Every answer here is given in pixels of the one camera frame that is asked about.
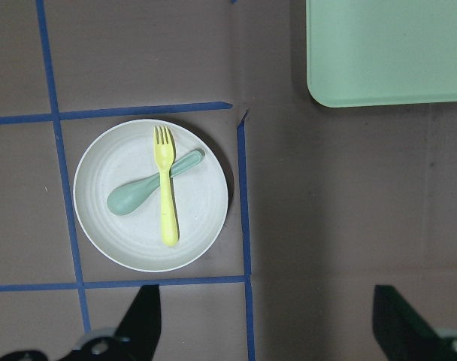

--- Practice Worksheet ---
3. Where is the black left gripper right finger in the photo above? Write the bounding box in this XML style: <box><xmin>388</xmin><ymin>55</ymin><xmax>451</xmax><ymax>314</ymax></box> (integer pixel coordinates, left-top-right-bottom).
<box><xmin>372</xmin><ymin>285</ymin><xmax>457</xmax><ymax>360</ymax></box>

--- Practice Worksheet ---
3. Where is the white round plate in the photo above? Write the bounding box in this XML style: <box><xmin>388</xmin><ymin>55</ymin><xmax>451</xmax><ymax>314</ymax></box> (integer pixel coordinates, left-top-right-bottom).
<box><xmin>73</xmin><ymin>119</ymin><xmax>229</xmax><ymax>272</ymax></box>

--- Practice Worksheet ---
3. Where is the light green tray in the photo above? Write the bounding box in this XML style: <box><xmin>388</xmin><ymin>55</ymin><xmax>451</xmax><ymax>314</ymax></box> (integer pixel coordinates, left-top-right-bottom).
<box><xmin>306</xmin><ymin>1</ymin><xmax>457</xmax><ymax>108</ymax></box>

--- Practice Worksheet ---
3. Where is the teal plastic spoon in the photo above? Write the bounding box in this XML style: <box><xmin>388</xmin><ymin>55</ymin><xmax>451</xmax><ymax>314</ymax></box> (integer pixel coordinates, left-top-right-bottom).
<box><xmin>106</xmin><ymin>149</ymin><xmax>204</xmax><ymax>216</ymax></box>

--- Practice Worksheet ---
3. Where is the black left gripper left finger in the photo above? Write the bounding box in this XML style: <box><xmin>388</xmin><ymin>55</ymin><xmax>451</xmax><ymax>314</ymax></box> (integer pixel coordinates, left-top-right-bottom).
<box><xmin>63</xmin><ymin>285</ymin><xmax>162</xmax><ymax>361</ymax></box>

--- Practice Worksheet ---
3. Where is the yellow plastic fork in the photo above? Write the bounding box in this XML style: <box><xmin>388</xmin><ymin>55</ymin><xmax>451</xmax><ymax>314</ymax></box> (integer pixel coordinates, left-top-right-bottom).
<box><xmin>153</xmin><ymin>126</ymin><xmax>179</xmax><ymax>247</ymax></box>

